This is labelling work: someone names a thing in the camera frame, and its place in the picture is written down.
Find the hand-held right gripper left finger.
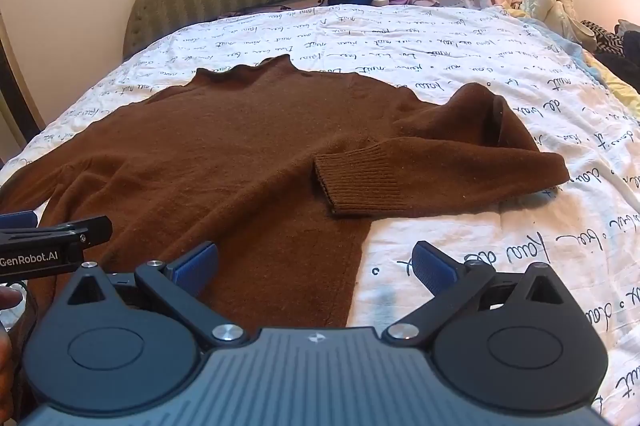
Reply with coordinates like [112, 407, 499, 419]
[67, 242, 248, 349]

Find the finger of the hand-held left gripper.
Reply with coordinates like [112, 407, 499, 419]
[0, 212, 40, 233]
[0, 215, 113, 259]

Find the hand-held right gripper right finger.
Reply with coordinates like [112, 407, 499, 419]
[382, 241, 568, 349]

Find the brown knit sweater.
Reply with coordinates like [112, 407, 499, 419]
[0, 55, 572, 332]

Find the pile of pale clothes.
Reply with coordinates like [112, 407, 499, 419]
[520, 0, 596, 44]

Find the person's left hand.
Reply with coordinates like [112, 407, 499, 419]
[0, 285, 25, 417]

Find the dark wooden furniture edge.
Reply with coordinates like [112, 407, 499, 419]
[0, 14, 42, 147]

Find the white script-printed blanket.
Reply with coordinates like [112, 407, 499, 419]
[0, 4, 640, 417]

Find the pale yellow blue quilt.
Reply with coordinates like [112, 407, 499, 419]
[520, 14, 640, 117]

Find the dark clothing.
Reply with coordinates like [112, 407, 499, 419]
[595, 19, 640, 83]

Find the black striped cloth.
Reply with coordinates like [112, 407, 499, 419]
[580, 19, 626, 53]

